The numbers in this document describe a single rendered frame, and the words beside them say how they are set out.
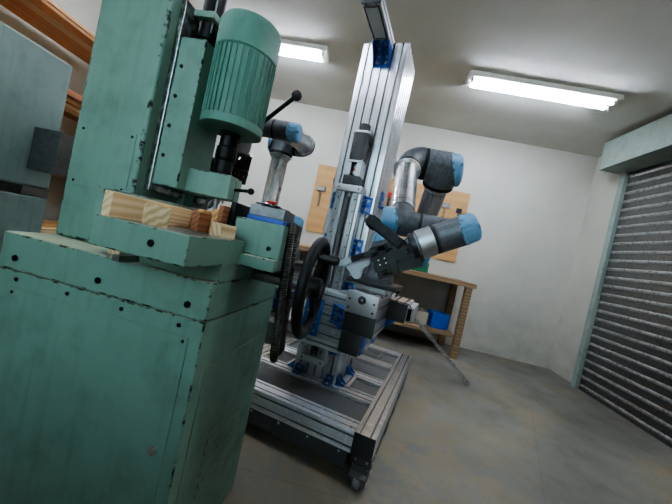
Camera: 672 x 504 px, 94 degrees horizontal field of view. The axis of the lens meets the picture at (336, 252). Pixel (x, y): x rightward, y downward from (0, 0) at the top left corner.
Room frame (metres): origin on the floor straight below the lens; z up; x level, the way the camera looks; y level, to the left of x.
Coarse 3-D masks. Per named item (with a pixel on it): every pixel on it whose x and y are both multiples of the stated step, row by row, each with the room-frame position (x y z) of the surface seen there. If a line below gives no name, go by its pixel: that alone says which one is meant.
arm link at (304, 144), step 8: (280, 120) 1.23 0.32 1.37; (272, 128) 1.22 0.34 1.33; (280, 128) 1.21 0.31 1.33; (288, 128) 1.21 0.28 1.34; (296, 128) 1.21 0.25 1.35; (272, 136) 1.24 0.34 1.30; (280, 136) 1.23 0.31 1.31; (288, 136) 1.22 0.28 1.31; (296, 136) 1.22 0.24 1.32; (304, 136) 1.39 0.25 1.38; (296, 144) 1.35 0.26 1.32; (304, 144) 1.42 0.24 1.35; (312, 144) 1.54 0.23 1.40; (296, 152) 1.60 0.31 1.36; (304, 152) 1.55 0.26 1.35; (312, 152) 1.59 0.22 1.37
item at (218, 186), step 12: (192, 168) 0.91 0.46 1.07; (192, 180) 0.91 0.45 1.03; (204, 180) 0.90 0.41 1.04; (216, 180) 0.89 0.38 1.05; (228, 180) 0.89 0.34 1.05; (240, 180) 0.95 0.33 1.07; (192, 192) 0.91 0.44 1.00; (204, 192) 0.90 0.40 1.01; (216, 192) 0.89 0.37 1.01; (228, 192) 0.89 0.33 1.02
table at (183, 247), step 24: (96, 216) 0.60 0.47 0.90; (96, 240) 0.60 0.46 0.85; (120, 240) 0.59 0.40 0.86; (144, 240) 0.59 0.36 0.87; (168, 240) 0.58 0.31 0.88; (192, 240) 0.58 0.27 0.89; (216, 240) 0.66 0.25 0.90; (240, 240) 0.79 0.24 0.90; (192, 264) 0.60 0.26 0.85; (216, 264) 0.68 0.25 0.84; (240, 264) 0.78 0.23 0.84; (264, 264) 0.77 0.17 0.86
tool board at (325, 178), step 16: (320, 176) 4.18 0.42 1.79; (320, 192) 4.16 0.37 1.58; (416, 192) 4.07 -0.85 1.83; (320, 208) 4.18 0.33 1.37; (416, 208) 4.07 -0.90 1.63; (448, 208) 4.03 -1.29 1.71; (464, 208) 4.02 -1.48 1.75; (320, 224) 4.17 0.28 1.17; (432, 256) 4.04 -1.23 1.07; (448, 256) 4.03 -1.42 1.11
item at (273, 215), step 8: (256, 208) 0.81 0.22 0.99; (264, 208) 0.81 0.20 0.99; (272, 208) 0.80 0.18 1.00; (248, 216) 0.81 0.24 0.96; (256, 216) 0.81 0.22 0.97; (264, 216) 0.81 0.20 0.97; (272, 216) 0.80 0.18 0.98; (280, 216) 0.80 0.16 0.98; (288, 216) 0.83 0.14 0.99; (280, 224) 0.80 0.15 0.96
